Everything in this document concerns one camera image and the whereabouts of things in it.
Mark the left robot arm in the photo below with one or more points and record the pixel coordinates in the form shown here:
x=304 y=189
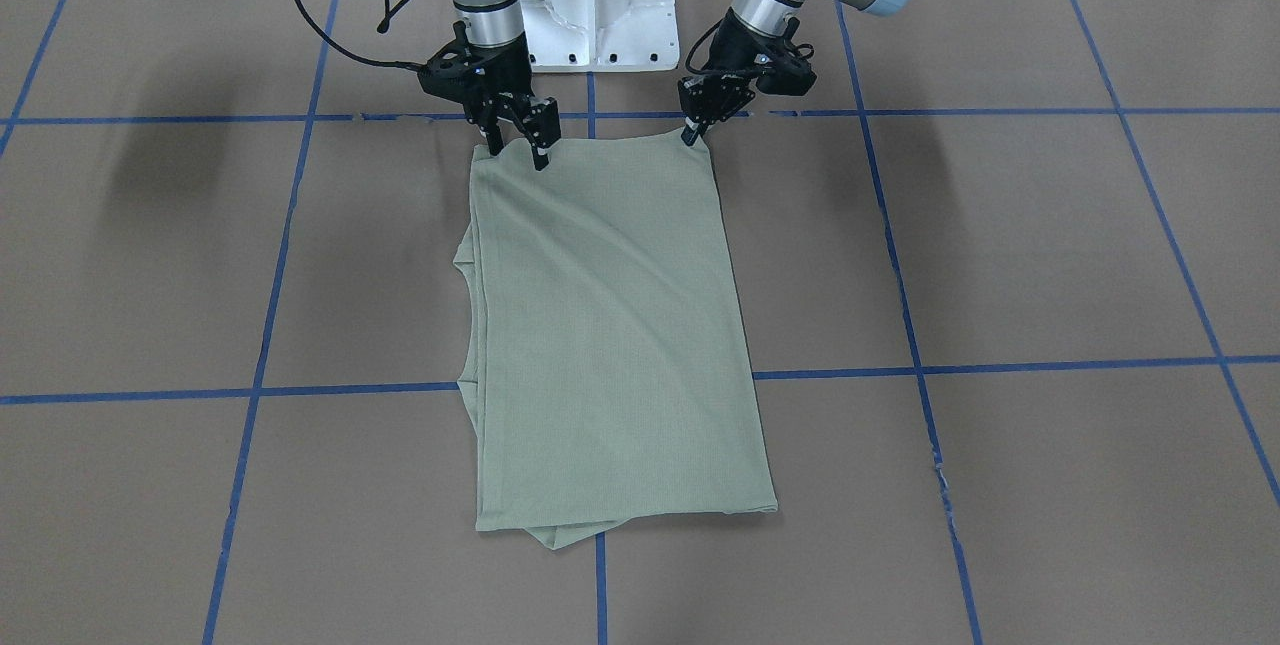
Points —
x=766 y=16

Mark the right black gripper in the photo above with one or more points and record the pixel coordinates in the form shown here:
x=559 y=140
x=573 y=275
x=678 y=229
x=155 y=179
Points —
x=509 y=78

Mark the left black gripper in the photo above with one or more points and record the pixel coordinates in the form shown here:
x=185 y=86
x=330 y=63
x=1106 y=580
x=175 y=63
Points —
x=731 y=52

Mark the olive green t-shirt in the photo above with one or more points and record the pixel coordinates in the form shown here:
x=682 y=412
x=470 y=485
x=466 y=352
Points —
x=607 y=376

